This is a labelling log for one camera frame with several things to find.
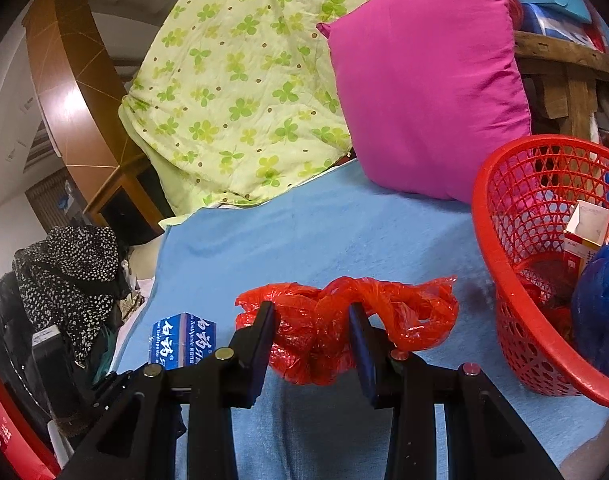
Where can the wooden cabinet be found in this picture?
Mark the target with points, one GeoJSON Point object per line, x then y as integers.
{"type": "Point", "coordinates": [124, 180]}

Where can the beige patterned cloth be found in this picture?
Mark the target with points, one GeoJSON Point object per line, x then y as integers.
{"type": "Point", "coordinates": [129, 305]}

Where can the red and white medicine box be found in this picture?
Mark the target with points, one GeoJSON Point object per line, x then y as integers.
{"type": "Point", "coordinates": [587, 230]}

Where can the light blue blanket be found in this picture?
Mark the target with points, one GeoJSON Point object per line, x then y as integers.
{"type": "Point", "coordinates": [334, 230]}

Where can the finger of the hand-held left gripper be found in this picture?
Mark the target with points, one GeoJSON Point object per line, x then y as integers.
{"type": "Point", "coordinates": [112, 387]}

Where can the wooden table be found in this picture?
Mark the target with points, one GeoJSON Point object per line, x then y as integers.
{"type": "Point", "coordinates": [564, 55]}

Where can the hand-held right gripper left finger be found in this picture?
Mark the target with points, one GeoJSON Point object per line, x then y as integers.
{"type": "Point", "coordinates": [262, 340]}

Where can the black padded jacket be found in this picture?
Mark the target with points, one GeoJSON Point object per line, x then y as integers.
{"type": "Point", "coordinates": [14, 340]}

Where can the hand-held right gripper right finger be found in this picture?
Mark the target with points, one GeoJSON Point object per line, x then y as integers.
{"type": "Point", "coordinates": [362, 345]}

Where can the cream pillow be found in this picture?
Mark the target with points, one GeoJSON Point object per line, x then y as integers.
{"type": "Point", "coordinates": [144, 260]}

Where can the magenta pillow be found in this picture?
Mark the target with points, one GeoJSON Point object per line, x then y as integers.
{"type": "Point", "coordinates": [424, 85]}

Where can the knotted red plastic bag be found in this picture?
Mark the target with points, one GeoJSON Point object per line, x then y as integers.
{"type": "Point", "coordinates": [314, 320]}

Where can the red plastic mesh basket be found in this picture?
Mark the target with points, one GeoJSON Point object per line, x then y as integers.
{"type": "Point", "coordinates": [522, 350]}

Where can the black white floral jacket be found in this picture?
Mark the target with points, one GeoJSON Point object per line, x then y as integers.
{"type": "Point", "coordinates": [69, 280]}

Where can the brown lattice screen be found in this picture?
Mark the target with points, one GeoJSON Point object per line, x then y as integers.
{"type": "Point", "coordinates": [49, 200]}

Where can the green clover print quilt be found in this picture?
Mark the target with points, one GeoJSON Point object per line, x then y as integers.
{"type": "Point", "coordinates": [234, 85]}

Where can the blue plastic bag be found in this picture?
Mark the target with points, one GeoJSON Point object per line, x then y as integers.
{"type": "Point", "coordinates": [599, 310]}

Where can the blue toothpaste box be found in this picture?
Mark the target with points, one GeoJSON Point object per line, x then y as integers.
{"type": "Point", "coordinates": [184, 335]}

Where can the person's leg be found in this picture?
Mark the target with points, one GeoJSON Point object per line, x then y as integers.
{"type": "Point", "coordinates": [594, 450]}

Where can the red plastic board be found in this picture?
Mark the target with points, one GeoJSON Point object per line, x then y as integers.
{"type": "Point", "coordinates": [9, 435]}

